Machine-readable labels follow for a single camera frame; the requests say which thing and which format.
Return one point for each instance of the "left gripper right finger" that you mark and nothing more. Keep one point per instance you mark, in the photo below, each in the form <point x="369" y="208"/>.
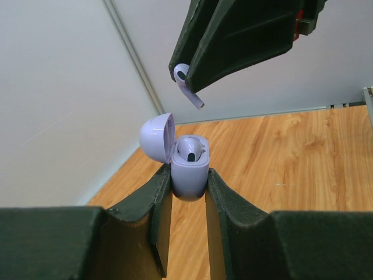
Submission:
<point x="246" y="242"/>

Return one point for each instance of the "purple charging case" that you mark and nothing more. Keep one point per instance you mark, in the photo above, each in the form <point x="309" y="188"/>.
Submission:
<point x="158" y="141"/>

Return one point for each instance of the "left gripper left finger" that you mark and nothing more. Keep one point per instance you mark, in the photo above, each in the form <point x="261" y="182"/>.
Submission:
<point x="129" y="240"/>

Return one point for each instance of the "purple earbud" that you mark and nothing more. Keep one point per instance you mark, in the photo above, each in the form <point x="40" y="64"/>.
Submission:
<point x="190" y="149"/>
<point x="180" y="73"/>

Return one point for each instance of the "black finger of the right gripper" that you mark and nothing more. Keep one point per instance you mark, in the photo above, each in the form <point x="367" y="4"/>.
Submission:
<point x="195" y="24"/>

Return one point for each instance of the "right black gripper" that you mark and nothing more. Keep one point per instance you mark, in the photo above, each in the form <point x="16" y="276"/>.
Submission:
<point x="241" y="34"/>

